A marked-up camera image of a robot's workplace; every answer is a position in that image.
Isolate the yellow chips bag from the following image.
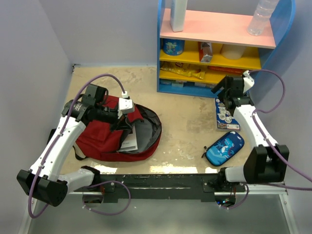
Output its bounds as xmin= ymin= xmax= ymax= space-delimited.
xmin=160 ymin=61 xmax=207 ymax=79

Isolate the blue pencil case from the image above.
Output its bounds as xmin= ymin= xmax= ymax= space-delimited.
xmin=201 ymin=131 xmax=245 ymax=167

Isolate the white coffee photo notebook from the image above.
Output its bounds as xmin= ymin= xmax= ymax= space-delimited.
xmin=119 ymin=126 xmax=138 ymax=152

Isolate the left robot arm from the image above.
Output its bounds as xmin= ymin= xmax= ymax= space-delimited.
xmin=17 ymin=81 xmax=162 ymax=207

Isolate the orange silver snack packet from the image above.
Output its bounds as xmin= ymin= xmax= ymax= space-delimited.
xmin=198 ymin=42 xmax=213 ymax=63

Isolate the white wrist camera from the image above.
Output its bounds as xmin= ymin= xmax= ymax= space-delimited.
xmin=118 ymin=91 xmax=135 ymax=119
xmin=242 ymin=70 xmax=254 ymax=94

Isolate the red flat box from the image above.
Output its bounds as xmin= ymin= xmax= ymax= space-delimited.
xmin=207 ymin=66 xmax=244 ymax=74

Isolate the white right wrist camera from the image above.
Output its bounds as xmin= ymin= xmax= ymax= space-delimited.
xmin=242 ymin=70 xmax=254 ymax=94

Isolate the blue yellow pink shelf unit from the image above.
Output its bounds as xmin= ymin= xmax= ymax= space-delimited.
xmin=156 ymin=0 xmax=296 ymax=98

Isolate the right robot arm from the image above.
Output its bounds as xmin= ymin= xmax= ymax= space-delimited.
xmin=213 ymin=76 xmax=290 ymax=192

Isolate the blue snack can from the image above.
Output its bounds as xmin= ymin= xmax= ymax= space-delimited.
xmin=162 ymin=39 xmax=185 ymax=56

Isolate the white carton on shelf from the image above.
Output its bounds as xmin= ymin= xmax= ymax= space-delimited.
xmin=170 ymin=0 xmax=188 ymax=32

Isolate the clear plastic water bottle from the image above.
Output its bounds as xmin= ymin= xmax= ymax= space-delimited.
xmin=247 ymin=0 xmax=279 ymax=36

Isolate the white paper roll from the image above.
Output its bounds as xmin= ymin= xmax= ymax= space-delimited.
xmin=220 ymin=44 xmax=247 ymax=60

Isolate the blue comic paperback book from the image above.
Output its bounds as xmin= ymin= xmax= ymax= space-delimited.
xmin=214 ymin=98 xmax=241 ymax=131

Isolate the aluminium rail frame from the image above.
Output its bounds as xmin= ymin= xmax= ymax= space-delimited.
xmin=17 ymin=63 xmax=299 ymax=234

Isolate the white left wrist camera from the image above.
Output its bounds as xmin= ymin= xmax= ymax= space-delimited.
xmin=118 ymin=91 xmax=135 ymax=119

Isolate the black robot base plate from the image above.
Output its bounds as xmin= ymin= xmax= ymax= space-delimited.
xmin=72 ymin=173 xmax=249 ymax=204

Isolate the red backpack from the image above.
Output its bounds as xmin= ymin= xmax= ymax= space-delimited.
xmin=46 ymin=95 xmax=162 ymax=162

